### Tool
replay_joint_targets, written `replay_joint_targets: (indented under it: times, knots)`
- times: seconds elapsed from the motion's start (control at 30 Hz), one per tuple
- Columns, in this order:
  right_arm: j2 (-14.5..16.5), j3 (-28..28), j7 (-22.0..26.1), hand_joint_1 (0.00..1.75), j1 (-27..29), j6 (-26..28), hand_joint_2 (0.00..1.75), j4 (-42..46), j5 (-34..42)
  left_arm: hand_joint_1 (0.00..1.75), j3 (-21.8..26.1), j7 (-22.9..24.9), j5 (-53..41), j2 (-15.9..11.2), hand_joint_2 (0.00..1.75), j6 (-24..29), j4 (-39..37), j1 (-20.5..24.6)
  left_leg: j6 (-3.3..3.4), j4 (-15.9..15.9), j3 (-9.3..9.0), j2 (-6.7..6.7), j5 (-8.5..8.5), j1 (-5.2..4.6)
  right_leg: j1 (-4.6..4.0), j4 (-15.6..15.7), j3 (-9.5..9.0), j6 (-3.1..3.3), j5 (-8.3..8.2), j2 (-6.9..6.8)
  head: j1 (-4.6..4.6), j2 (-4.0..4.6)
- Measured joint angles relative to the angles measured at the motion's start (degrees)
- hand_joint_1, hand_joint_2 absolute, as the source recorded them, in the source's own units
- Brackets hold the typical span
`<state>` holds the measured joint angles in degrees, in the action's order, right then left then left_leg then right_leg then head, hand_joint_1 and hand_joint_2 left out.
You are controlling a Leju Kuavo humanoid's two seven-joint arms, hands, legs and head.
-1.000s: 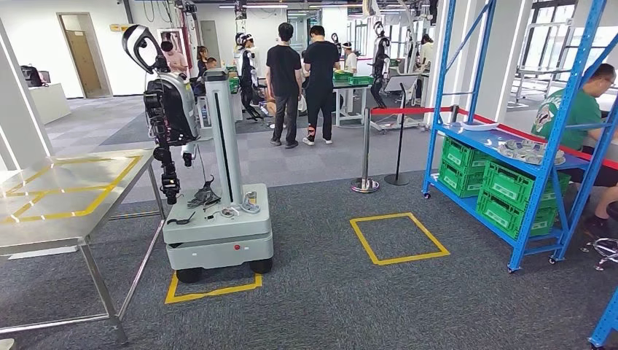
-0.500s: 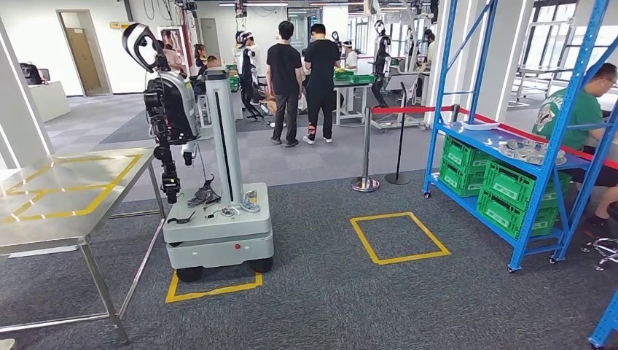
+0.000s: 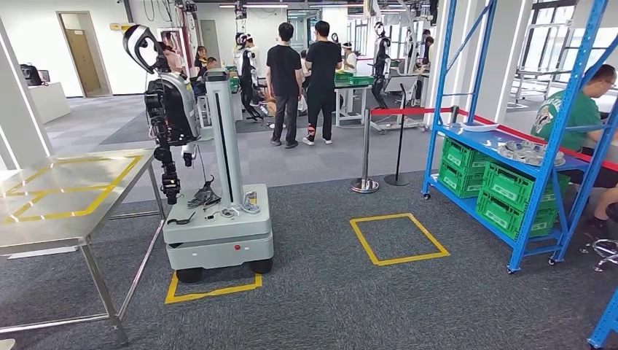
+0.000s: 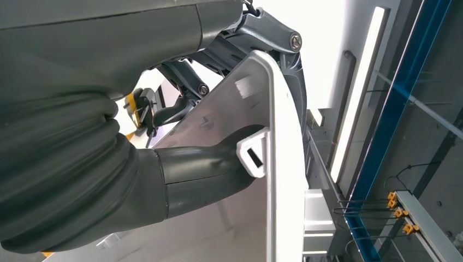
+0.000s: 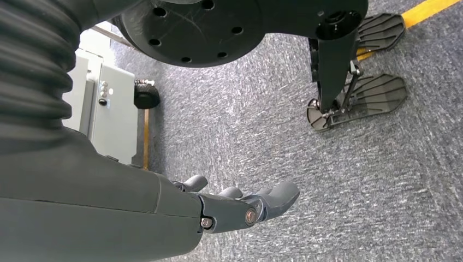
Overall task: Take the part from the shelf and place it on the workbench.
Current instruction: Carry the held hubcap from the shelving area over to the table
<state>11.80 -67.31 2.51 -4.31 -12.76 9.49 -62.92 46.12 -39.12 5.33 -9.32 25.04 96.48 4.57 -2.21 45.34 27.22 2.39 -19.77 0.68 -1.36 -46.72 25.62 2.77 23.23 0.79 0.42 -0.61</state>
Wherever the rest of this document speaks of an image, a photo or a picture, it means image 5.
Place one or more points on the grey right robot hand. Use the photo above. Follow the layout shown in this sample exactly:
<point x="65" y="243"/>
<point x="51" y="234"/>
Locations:
<point x="90" y="217"/>

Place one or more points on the yellow floor tape line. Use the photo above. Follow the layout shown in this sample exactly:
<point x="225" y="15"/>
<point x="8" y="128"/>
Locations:
<point x="427" y="11"/>
<point x="145" y="137"/>

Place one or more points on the grey metal cabinet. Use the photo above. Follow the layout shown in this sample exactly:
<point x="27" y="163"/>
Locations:
<point x="115" y="115"/>

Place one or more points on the black caster wheel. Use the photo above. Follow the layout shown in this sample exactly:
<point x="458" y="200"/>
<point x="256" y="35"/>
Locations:
<point x="146" y="97"/>

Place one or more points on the black robot left foot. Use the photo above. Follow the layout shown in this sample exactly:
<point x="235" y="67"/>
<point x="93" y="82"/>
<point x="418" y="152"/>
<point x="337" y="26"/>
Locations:
<point x="380" y="30"/>

